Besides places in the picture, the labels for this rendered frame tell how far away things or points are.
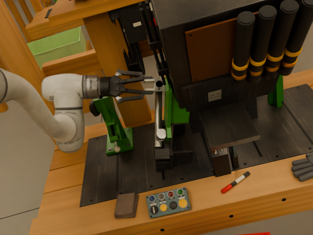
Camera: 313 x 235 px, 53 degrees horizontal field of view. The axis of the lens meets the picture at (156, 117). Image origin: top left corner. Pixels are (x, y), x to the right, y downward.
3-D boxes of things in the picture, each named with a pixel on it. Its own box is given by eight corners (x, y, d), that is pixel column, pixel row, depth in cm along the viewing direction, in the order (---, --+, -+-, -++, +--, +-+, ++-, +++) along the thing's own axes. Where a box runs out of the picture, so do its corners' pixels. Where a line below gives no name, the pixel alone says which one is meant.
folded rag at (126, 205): (119, 197, 125) (117, 192, 123) (139, 195, 123) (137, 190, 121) (115, 219, 117) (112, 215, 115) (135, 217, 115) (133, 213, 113)
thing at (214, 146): (261, 141, 102) (260, 134, 100) (212, 154, 103) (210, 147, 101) (228, 81, 133) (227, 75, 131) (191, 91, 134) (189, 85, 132)
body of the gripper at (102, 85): (98, 95, 115) (124, 95, 116) (98, 73, 116) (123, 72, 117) (100, 99, 123) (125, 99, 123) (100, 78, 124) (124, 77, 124)
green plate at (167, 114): (188, 135, 120) (193, 88, 108) (166, 136, 120) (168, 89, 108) (184, 117, 129) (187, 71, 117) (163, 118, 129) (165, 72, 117)
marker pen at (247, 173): (247, 173, 119) (247, 169, 118) (250, 175, 117) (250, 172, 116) (221, 192, 115) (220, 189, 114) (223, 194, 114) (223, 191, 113)
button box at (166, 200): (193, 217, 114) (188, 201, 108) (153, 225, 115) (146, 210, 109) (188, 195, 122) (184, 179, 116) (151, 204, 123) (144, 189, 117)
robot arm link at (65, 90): (85, 73, 124) (87, 107, 125) (44, 74, 123) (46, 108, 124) (81, 72, 113) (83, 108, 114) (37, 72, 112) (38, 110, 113)
